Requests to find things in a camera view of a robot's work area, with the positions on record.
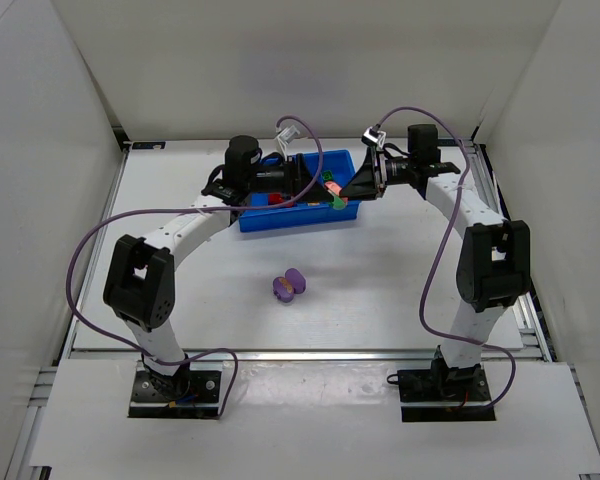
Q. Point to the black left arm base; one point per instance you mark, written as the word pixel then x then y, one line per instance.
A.
pixel 195 394

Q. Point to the aluminium frame rail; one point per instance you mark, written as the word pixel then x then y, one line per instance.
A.
pixel 531 352

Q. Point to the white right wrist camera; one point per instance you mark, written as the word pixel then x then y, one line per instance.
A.
pixel 374 137

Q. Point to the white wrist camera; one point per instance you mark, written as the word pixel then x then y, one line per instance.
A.
pixel 374 137
pixel 284 137

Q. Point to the blue plastic sorting tray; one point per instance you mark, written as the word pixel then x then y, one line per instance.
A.
pixel 340 163

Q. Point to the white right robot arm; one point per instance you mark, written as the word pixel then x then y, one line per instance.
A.
pixel 493 268

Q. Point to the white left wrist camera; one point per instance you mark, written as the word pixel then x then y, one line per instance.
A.
pixel 284 137

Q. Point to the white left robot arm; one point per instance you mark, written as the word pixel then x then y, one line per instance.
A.
pixel 140 284

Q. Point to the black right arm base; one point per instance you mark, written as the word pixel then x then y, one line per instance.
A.
pixel 438 394

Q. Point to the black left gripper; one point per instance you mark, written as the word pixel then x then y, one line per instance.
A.
pixel 298 176

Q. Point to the purple round lego piece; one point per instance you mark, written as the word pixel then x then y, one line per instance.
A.
pixel 287 286

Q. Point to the red green curved lego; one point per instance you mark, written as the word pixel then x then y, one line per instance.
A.
pixel 337 201

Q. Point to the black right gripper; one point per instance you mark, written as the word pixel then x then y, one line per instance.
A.
pixel 377 171

